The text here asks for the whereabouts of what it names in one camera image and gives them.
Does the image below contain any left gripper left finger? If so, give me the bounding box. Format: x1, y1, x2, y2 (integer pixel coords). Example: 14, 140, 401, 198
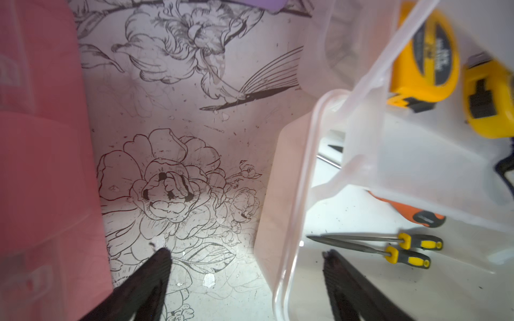
82, 248, 173, 321

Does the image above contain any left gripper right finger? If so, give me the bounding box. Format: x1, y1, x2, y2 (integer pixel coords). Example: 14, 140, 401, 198
323, 250, 412, 320

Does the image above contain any pink toolbox clear lid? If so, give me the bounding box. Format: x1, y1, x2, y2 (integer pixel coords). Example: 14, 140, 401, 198
1, 1, 112, 320

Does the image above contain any white toolbox clear lid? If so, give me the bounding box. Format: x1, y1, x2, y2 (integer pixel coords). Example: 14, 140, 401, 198
254, 1, 513, 320

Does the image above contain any yellow black small file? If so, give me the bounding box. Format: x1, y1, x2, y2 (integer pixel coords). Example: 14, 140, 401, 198
324, 233, 444, 251
307, 235, 432, 270

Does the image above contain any left yellow tape measure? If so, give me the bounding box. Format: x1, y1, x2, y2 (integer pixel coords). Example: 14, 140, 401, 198
387, 9, 460, 113

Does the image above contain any yellow tape measure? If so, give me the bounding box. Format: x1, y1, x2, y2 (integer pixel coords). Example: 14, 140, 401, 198
463, 52, 513, 139
387, 9, 460, 113

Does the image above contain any right yellow tape measure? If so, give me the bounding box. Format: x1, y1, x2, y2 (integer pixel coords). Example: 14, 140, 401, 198
463, 52, 513, 139

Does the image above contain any purple toolbox clear lid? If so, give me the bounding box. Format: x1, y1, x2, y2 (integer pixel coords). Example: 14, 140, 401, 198
234, 0, 288, 13

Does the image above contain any orange handled screwdriver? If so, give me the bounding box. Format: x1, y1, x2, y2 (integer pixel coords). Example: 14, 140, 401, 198
368, 191, 447, 228

